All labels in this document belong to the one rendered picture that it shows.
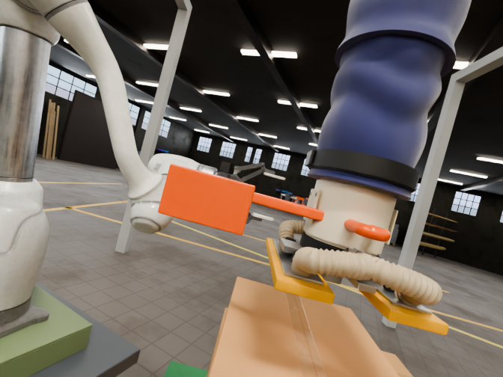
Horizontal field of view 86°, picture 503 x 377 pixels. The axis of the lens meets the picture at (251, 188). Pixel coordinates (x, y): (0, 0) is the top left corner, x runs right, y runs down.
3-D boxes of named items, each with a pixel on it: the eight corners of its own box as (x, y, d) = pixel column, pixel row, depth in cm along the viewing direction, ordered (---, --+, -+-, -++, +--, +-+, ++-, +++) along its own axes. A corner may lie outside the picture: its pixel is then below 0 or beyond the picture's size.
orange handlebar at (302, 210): (439, 271, 33) (447, 243, 33) (204, 207, 33) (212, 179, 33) (303, 207, 126) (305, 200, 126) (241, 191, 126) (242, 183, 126)
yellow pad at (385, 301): (447, 337, 43) (456, 307, 43) (387, 321, 43) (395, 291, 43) (362, 270, 77) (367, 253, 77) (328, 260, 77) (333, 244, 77)
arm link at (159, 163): (201, 179, 94) (188, 205, 84) (159, 167, 94) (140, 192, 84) (203, 155, 86) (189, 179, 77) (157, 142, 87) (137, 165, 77)
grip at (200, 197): (242, 235, 26) (255, 185, 26) (156, 212, 26) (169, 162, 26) (245, 223, 34) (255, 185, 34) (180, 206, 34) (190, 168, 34)
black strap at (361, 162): (441, 195, 48) (447, 174, 48) (317, 162, 48) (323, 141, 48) (382, 192, 71) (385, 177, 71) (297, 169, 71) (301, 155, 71)
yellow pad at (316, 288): (333, 306, 43) (341, 276, 43) (273, 289, 43) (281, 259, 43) (298, 252, 77) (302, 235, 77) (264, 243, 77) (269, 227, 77)
